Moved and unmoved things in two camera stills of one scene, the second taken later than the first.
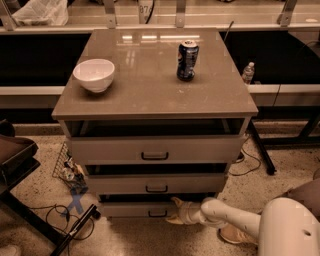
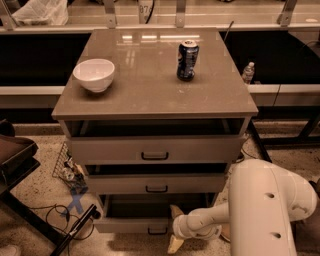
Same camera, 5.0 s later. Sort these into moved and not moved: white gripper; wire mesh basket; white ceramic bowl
Moved: white gripper
Not moved: white ceramic bowl; wire mesh basket
